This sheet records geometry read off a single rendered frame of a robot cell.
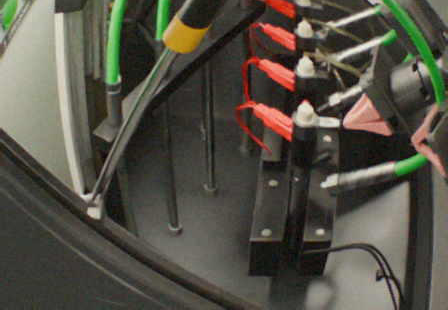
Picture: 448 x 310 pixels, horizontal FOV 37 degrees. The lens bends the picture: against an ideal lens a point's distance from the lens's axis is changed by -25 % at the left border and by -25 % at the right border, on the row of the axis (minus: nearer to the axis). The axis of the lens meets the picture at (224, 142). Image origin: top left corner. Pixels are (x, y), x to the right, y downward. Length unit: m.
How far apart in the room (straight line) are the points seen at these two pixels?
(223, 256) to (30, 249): 0.61
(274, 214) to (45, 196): 0.51
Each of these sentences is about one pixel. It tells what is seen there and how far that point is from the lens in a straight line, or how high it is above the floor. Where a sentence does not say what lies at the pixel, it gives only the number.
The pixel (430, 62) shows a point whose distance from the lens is 0.65.
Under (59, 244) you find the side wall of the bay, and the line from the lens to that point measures 0.53.
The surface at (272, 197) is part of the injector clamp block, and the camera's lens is 0.99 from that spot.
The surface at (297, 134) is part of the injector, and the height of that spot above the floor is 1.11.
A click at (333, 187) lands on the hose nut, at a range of 0.79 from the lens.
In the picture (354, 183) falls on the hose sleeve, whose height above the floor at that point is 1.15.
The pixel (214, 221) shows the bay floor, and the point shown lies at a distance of 1.16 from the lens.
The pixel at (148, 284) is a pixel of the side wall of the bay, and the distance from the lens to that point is 0.54.
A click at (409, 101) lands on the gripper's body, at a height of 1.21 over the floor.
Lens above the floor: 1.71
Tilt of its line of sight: 44 degrees down
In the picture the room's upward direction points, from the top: 1 degrees counter-clockwise
